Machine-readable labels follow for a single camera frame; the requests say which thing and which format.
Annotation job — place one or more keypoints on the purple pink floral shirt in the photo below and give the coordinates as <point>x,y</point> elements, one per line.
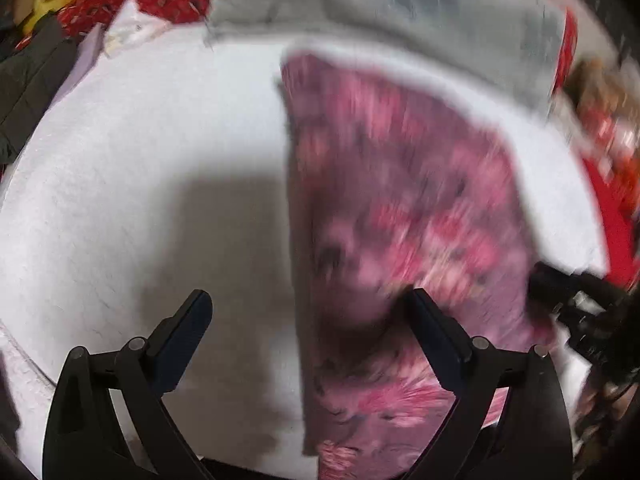
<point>396,189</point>

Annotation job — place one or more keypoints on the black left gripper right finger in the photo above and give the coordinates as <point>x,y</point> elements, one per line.
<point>508,420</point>

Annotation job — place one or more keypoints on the white quilted bed cover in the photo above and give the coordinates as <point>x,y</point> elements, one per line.
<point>163,171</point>

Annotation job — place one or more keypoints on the grey flower embroidered pillow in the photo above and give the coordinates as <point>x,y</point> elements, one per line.
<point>523,47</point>

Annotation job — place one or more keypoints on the dark green quilted jacket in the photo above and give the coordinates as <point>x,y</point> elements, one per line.
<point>29,80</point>

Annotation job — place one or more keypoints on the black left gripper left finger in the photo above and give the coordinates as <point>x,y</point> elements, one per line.
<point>84,439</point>

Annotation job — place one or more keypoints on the clear plastic packet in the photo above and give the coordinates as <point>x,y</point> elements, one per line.
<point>131,28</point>

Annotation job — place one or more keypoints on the plain red cloth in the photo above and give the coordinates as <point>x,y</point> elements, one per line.
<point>623,268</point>

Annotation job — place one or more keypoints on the doll in plastic wrap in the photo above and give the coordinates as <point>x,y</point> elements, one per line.
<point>607,107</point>

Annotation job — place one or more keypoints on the white paper sheet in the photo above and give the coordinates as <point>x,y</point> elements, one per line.
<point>89,50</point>

